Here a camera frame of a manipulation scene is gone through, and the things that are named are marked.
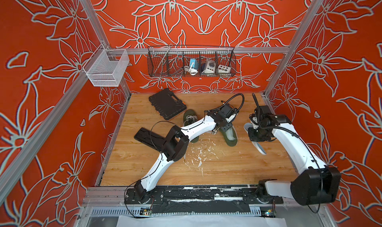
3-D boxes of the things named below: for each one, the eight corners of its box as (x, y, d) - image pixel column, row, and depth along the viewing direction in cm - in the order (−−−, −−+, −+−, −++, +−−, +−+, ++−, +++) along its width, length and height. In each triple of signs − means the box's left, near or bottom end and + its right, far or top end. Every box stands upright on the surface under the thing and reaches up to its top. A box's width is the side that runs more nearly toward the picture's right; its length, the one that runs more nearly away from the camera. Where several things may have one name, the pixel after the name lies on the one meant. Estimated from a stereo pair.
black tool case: (166, 121, 103) (165, 118, 100) (148, 100, 116) (147, 97, 113) (186, 108, 110) (186, 105, 107) (167, 90, 123) (166, 86, 120)
